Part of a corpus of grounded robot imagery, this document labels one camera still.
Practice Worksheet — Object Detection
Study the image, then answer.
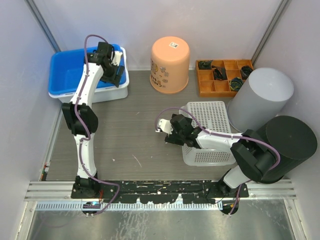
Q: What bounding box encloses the orange wooden compartment tray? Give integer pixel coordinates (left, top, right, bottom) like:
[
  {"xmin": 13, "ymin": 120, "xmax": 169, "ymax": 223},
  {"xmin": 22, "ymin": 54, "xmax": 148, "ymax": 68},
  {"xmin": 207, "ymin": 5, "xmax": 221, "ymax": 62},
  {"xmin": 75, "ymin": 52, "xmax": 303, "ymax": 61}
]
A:
[{"xmin": 195, "ymin": 59, "xmax": 254, "ymax": 98}]

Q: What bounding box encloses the purple cable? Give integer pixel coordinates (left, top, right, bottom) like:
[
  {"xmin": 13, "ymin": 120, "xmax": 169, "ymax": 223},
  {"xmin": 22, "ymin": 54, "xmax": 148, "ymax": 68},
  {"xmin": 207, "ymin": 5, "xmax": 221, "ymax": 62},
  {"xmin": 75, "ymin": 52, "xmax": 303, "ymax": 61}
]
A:
[
  {"xmin": 154, "ymin": 107, "xmax": 281, "ymax": 216},
  {"xmin": 74, "ymin": 34, "xmax": 121, "ymax": 216}
]

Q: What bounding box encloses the aluminium rail frame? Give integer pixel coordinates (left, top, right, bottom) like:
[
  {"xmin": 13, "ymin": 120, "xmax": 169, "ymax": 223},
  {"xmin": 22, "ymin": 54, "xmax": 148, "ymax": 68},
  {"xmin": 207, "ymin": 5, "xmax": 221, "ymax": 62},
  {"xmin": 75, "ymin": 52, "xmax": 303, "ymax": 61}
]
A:
[{"xmin": 24, "ymin": 179, "xmax": 297, "ymax": 213}]

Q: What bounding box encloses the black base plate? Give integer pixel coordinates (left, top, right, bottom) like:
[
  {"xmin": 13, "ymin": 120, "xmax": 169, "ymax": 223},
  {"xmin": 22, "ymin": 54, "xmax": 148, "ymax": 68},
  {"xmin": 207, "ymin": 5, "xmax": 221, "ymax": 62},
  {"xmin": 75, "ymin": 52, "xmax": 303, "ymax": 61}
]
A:
[{"xmin": 71, "ymin": 178, "xmax": 238, "ymax": 204}]

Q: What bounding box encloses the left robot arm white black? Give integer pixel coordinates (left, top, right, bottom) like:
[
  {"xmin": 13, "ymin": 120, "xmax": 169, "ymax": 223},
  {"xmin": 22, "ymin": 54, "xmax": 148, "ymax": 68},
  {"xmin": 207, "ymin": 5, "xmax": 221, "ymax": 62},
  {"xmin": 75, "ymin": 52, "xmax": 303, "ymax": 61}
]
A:
[{"xmin": 62, "ymin": 41, "xmax": 125, "ymax": 198}]

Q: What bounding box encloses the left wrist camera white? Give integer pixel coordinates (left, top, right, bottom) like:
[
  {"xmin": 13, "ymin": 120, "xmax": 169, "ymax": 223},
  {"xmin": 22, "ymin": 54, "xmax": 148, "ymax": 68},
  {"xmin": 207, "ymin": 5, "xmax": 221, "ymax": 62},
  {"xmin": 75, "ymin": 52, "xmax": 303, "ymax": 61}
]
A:
[{"xmin": 111, "ymin": 50, "xmax": 123, "ymax": 66}]

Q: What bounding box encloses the black cable bundle middle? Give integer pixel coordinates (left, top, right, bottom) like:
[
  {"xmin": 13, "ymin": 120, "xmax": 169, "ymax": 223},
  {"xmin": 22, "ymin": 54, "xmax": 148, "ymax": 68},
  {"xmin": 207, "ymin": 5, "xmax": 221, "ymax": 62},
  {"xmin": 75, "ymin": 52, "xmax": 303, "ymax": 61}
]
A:
[{"xmin": 211, "ymin": 65, "xmax": 227, "ymax": 81}]

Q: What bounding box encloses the blue yellow cable bundle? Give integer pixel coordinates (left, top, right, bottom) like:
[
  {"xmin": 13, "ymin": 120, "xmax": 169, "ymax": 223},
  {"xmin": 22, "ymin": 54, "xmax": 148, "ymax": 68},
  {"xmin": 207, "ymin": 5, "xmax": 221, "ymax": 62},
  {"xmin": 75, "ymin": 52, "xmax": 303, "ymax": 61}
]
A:
[{"xmin": 228, "ymin": 76, "xmax": 243, "ymax": 92}]

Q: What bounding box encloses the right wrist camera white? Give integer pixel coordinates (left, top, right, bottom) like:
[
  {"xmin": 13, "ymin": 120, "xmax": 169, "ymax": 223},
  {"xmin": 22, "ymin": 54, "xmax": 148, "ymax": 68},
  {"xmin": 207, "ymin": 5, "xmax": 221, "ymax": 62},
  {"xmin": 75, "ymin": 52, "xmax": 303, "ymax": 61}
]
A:
[{"xmin": 155, "ymin": 118, "xmax": 174, "ymax": 135}]

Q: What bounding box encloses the black cable bundle top left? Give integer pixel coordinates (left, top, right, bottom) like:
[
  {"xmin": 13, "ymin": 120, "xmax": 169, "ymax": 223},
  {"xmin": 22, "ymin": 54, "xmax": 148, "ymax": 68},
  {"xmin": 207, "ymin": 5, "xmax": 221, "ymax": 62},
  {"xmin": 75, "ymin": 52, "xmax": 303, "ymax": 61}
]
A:
[{"xmin": 197, "ymin": 59, "xmax": 213, "ymax": 70}]

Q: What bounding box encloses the black cable bundle right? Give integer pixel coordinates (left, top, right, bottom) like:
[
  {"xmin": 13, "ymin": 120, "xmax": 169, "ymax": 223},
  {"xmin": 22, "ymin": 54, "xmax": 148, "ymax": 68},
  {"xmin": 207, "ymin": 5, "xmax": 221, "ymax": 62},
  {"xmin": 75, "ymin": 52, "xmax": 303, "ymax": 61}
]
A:
[{"xmin": 240, "ymin": 65, "xmax": 253, "ymax": 80}]

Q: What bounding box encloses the grey plastic bucket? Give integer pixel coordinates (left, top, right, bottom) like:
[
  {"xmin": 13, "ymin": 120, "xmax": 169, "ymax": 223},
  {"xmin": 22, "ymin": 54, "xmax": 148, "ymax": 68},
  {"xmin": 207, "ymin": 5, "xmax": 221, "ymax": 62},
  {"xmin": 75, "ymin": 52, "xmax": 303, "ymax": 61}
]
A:
[{"xmin": 226, "ymin": 67, "xmax": 294, "ymax": 132}]

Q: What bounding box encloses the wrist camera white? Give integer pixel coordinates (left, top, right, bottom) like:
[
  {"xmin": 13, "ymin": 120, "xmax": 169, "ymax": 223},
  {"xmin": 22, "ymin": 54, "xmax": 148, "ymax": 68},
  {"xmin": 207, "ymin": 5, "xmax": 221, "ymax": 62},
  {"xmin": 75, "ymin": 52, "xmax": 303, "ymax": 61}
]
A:
[
  {"xmin": 155, "ymin": 118, "xmax": 174, "ymax": 135},
  {"xmin": 111, "ymin": 50, "xmax": 123, "ymax": 66}
]

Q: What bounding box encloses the black cable bundle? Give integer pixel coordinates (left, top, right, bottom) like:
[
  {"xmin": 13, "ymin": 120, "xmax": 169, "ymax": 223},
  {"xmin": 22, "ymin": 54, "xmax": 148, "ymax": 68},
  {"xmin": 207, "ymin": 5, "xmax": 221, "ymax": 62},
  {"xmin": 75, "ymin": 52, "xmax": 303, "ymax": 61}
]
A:
[
  {"xmin": 240, "ymin": 65, "xmax": 253, "ymax": 80},
  {"xmin": 197, "ymin": 59, "xmax": 213, "ymax": 70},
  {"xmin": 211, "ymin": 65, "xmax": 227, "ymax": 81}
]

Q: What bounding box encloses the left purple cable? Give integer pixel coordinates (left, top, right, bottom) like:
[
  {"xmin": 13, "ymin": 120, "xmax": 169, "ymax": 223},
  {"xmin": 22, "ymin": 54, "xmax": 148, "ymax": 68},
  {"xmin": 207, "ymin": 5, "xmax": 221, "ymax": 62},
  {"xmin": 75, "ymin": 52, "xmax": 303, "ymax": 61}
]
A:
[{"xmin": 74, "ymin": 34, "xmax": 121, "ymax": 216}]

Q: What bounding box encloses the blue plastic tub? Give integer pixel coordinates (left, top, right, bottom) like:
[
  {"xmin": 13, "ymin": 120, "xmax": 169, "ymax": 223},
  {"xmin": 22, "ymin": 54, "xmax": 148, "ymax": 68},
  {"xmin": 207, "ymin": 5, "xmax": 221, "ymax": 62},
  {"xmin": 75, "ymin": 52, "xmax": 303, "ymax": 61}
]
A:
[{"xmin": 48, "ymin": 44, "xmax": 129, "ymax": 99}]

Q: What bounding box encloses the white plastic tub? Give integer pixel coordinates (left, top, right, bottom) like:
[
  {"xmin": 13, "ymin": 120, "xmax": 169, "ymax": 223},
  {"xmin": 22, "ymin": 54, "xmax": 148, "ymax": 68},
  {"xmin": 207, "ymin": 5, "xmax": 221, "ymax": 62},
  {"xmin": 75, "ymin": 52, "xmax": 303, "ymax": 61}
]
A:
[{"xmin": 48, "ymin": 47, "xmax": 130, "ymax": 103}]

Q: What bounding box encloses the orange plastic bucket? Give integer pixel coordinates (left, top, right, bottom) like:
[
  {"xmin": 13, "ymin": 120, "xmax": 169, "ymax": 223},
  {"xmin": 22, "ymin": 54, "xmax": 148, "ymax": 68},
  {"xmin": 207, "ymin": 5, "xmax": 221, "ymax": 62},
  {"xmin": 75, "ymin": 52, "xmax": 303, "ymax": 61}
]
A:
[{"xmin": 149, "ymin": 36, "xmax": 190, "ymax": 94}]

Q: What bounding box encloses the blue perforated basket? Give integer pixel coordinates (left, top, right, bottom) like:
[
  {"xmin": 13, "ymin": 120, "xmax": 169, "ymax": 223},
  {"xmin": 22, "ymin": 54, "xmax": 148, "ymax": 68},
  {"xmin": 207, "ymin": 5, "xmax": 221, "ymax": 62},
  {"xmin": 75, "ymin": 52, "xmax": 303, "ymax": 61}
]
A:
[{"xmin": 179, "ymin": 101, "xmax": 236, "ymax": 167}]

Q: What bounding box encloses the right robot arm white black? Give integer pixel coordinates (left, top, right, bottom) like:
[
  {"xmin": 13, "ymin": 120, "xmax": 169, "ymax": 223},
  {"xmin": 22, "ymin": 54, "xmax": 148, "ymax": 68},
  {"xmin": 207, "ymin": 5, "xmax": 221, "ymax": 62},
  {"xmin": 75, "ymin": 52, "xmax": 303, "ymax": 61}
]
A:
[{"xmin": 157, "ymin": 114, "xmax": 281, "ymax": 197}]

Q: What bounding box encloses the black plastic bucket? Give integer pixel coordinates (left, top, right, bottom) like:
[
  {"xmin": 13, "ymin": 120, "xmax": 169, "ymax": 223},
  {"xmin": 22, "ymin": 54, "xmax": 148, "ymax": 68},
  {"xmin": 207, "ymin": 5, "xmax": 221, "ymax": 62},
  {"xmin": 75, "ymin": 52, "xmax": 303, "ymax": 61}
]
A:
[{"xmin": 257, "ymin": 115, "xmax": 318, "ymax": 184}]

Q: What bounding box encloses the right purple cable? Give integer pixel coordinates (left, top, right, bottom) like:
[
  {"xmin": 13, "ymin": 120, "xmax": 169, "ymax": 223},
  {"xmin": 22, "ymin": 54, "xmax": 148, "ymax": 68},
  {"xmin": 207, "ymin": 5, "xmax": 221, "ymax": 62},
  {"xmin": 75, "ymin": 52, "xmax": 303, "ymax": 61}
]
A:
[{"xmin": 154, "ymin": 107, "xmax": 281, "ymax": 216}]

